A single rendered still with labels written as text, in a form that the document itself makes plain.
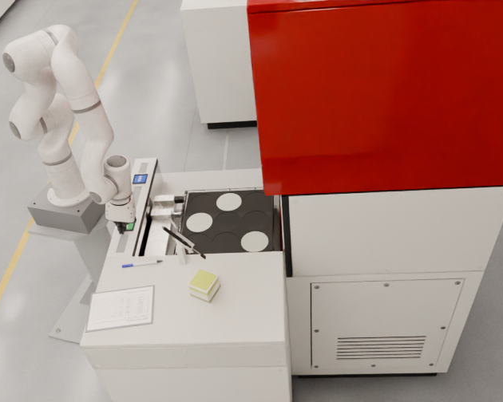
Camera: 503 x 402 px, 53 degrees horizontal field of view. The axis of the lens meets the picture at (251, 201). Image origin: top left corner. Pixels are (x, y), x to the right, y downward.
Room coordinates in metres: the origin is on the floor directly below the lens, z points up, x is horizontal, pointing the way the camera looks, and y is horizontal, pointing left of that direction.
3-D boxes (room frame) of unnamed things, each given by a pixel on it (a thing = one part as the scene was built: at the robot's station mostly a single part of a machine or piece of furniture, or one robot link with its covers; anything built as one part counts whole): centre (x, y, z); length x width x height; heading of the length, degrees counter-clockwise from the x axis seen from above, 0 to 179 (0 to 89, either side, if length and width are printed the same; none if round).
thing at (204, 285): (0.99, 0.18, 1.00); 0.07 x 0.07 x 0.07; 58
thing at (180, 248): (1.12, 0.24, 1.03); 0.06 x 0.04 x 0.13; 84
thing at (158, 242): (1.37, 0.37, 0.87); 0.36 x 0.08 x 0.03; 174
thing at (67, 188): (1.61, 0.74, 1.02); 0.19 x 0.19 x 0.18
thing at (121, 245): (1.46, 0.46, 0.89); 0.55 x 0.09 x 0.14; 174
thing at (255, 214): (1.36, 0.10, 0.90); 0.34 x 0.34 x 0.01; 83
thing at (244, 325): (0.98, 0.24, 0.89); 0.62 x 0.35 x 0.14; 84
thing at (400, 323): (1.49, -0.48, 0.41); 0.82 x 0.71 x 0.82; 174
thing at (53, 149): (1.64, 0.71, 1.23); 0.19 x 0.12 x 0.24; 133
